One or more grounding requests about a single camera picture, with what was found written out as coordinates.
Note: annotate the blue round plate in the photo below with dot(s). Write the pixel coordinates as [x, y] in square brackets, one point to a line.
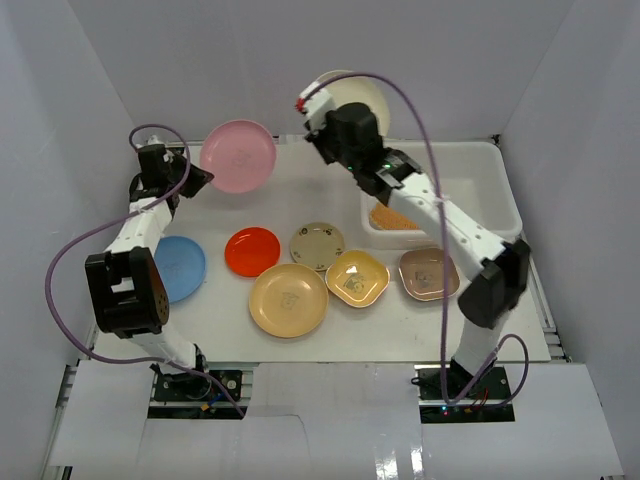
[182, 265]

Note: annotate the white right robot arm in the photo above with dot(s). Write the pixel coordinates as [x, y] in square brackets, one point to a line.
[496, 269]

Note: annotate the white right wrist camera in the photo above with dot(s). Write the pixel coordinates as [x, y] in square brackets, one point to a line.
[315, 102]

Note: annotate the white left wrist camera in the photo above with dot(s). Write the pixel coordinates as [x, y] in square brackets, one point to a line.
[153, 144]

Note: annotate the beige patterned small plate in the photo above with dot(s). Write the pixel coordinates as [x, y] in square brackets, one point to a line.
[317, 245]

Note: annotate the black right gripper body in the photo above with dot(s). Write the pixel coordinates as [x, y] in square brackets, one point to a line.
[326, 140]

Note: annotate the brown square panda dish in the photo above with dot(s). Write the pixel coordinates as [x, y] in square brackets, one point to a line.
[425, 272]

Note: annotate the cream white round plate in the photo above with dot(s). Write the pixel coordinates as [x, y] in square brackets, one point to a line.
[346, 87]

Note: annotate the pink round plate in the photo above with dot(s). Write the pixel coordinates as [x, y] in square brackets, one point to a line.
[240, 154]

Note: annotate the yellow square panda dish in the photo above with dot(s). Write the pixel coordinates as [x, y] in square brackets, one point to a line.
[357, 278]

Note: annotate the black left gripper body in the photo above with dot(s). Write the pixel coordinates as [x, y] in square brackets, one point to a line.
[190, 175]

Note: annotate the orange round plate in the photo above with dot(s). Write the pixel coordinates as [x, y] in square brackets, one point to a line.
[251, 251]

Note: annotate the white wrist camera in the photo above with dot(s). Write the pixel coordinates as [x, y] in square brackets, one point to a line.
[153, 144]
[315, 102]

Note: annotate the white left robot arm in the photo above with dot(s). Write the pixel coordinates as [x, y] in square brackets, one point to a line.
[128, 295]

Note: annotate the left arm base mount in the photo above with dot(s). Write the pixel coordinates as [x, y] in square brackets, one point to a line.
[186, 397]

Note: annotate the yellow round bear plate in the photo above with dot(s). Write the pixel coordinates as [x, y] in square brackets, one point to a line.
[288, 301]

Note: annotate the white plastic bin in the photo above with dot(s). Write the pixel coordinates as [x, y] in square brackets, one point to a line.
[473, 176]

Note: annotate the woven bamboo fan tray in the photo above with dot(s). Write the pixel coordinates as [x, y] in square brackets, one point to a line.
[385, 218]

